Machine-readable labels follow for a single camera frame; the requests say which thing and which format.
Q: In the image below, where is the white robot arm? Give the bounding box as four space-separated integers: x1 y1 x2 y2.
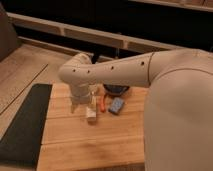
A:
59 48 213 171

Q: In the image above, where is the dark blue bowl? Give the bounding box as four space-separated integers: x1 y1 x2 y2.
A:
103 84 129 96

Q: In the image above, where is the blue sponge block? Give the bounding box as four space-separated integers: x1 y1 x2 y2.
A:
108 97 124 115

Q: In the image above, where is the small white bottle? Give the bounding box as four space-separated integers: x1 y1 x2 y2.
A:
86 96 97 122

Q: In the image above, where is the black floor mat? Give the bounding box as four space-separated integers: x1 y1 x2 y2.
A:
0 84 52 167

